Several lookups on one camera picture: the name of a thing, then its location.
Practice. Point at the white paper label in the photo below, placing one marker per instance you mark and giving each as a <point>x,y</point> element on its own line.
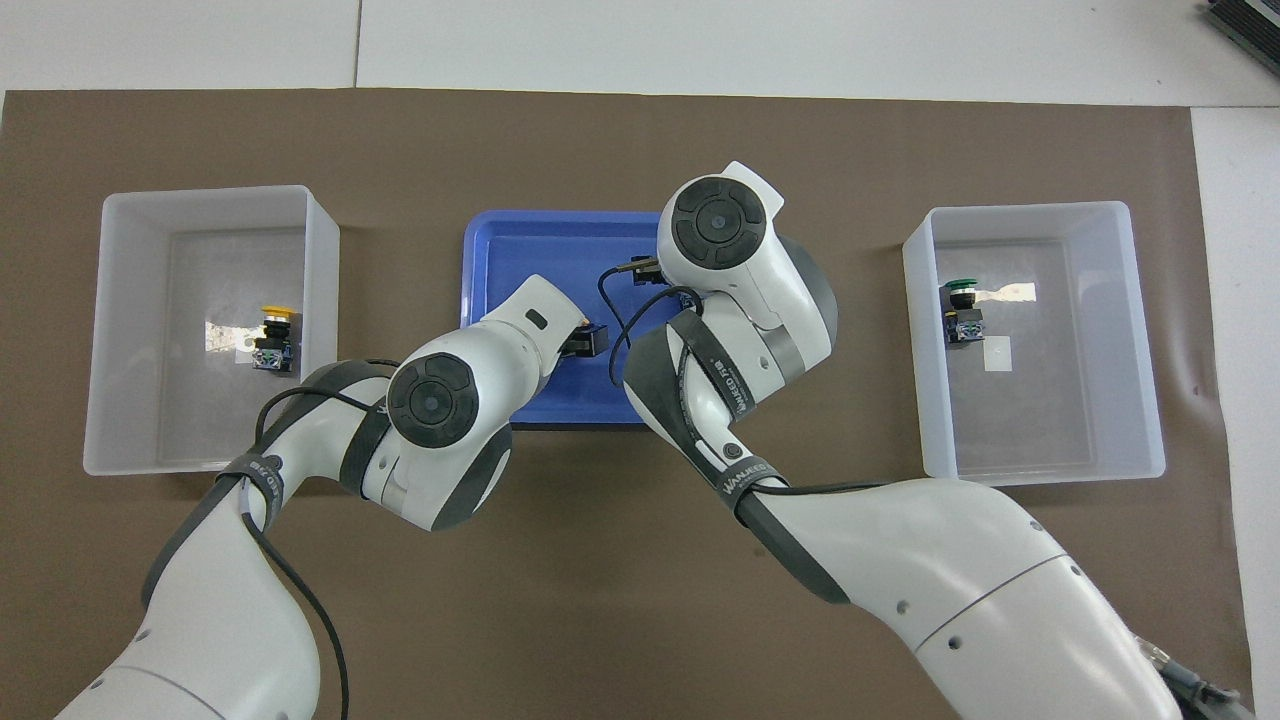
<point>1000,353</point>

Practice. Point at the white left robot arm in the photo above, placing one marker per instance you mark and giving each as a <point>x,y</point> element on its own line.
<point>230,620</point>

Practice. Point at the translucent white plastic box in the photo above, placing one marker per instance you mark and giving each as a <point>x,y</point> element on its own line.
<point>140,400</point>
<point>1040,430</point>

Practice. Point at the dark grey ribbed device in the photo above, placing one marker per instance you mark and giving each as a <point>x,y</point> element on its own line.
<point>1245,28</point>

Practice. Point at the green push button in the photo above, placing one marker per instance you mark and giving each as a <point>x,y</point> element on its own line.
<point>962,312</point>

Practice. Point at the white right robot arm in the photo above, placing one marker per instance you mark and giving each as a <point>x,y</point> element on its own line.
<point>950,580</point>

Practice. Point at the brown table mat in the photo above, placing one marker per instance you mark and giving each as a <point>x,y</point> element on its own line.
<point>560,600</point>

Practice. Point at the blue plastic tray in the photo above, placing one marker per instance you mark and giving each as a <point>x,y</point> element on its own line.
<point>510,260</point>

